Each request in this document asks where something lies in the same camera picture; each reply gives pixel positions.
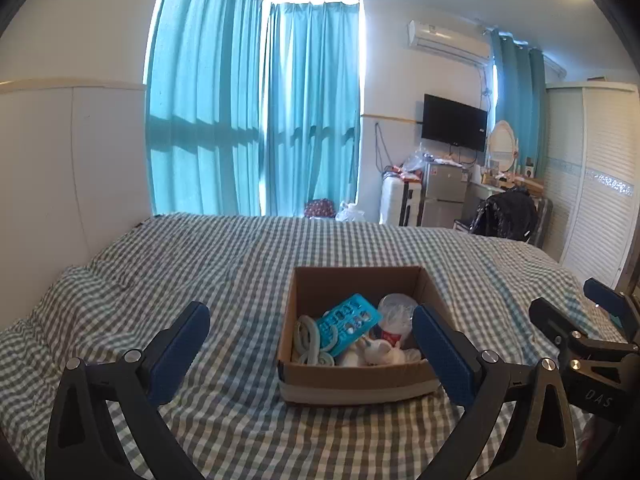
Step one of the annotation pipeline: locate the white plush toy blue star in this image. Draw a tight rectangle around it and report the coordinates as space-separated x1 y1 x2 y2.
336 337 422 367

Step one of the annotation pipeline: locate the teal plastic stencil card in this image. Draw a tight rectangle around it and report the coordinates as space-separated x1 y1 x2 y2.
316 294 382 358

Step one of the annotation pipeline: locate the pale green cable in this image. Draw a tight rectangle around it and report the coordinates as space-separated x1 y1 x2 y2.
294 314 338 366

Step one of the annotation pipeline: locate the black jacket on chair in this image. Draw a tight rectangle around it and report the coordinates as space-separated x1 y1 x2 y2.
470 188 538 244

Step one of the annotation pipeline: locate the checkered bed cover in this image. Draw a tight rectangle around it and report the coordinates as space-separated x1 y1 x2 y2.
0 211 622 480

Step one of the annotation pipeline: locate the wooden vanity desk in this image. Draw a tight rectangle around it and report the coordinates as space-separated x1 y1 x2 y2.
469 174 544 198

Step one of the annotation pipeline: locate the white louvred wardrobe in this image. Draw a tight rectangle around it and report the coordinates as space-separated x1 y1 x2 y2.
544 81 639 288

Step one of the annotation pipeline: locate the silver mini fridge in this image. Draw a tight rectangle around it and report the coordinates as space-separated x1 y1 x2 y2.
421 160 469 229

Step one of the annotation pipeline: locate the oval vanity mirror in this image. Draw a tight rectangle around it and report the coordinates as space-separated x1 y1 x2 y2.
487 120 518 172

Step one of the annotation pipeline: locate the white suitcase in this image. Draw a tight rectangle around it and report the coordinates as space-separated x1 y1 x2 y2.
378 171 422 226

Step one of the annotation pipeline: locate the brown cardboard box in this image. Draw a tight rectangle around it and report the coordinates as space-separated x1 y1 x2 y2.
277 266 451 406

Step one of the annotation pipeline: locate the white plastic bag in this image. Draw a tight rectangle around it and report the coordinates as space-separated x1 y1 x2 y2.
335 202 366 222

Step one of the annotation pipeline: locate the teal side curtain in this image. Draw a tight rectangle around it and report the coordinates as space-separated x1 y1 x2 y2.
490 29 549 179

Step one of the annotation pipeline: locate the red patterned bag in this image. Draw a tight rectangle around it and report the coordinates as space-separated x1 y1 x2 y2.
304 198 336 219

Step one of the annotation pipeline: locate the white air conditioner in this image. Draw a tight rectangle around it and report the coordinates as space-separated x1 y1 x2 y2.
408 21 490 66

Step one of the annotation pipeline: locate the teal window curtain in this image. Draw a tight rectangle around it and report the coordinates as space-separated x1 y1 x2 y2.
145 0 362 217

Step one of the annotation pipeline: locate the black wall television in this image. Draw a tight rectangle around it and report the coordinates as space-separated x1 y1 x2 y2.
421 94 488 152

